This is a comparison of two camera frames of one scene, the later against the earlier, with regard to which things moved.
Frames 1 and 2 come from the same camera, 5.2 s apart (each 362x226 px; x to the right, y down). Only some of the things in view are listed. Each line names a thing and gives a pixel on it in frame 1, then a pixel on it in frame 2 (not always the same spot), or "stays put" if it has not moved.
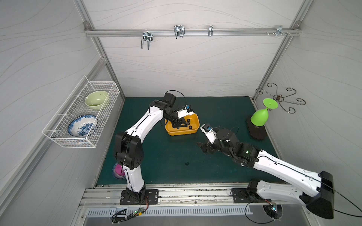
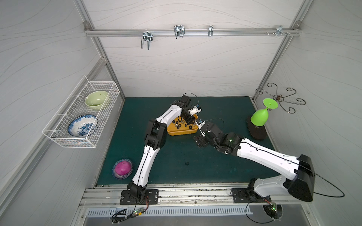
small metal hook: [210, 31] stays put
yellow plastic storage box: [194, 122] stays put
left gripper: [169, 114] → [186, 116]
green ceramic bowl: [94, 100] stays put
